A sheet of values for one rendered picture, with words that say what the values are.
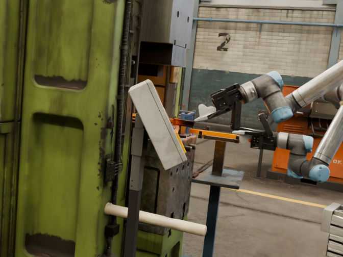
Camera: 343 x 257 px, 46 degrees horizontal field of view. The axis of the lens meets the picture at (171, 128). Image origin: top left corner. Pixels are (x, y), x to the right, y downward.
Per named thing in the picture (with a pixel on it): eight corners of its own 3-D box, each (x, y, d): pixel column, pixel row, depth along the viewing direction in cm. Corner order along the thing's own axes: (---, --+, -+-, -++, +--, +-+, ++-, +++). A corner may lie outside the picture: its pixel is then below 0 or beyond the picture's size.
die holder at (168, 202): (188, 213, 228) (196, 134, 222) (163, 235, 192) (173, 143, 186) (101, 194, 246) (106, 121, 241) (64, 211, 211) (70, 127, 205)
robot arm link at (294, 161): (297, 180, 176) (300, 156, 175) (282, 174, 187) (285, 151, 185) (312, 181, 179) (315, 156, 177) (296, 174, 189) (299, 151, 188)
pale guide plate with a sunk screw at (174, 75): (177, 82, 235) (180, 53, 233) (172, 82, 227) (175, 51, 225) (174, 82, 236) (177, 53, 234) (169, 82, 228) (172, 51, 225)
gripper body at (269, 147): (248, 147, 187) (275, 151, 183) (250, 129, 186) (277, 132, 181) (251, 145, 194) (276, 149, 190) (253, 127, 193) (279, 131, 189)
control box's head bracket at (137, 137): (168, 155, 151) (171, 118, 149) (154, 160, 139) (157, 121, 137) (141, 150, 155) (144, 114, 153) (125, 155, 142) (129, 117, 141)
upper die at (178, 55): (185, 67, 206) (187, 48, 205) (171, 65, 187) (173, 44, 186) (112, 60, 220) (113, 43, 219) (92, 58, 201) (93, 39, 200)
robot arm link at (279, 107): (298, 114, 158) (285, 90, 160) (291, 116, 148) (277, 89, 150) (280, 124, 161) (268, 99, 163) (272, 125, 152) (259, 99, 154)
